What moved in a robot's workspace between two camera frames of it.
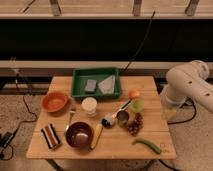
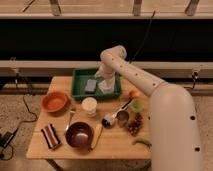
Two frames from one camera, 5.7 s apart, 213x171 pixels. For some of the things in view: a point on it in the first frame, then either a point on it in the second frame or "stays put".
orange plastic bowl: (54, 102) stays put
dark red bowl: (79, 134) stays put
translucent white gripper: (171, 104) → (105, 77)
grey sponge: (91, 85) stays put
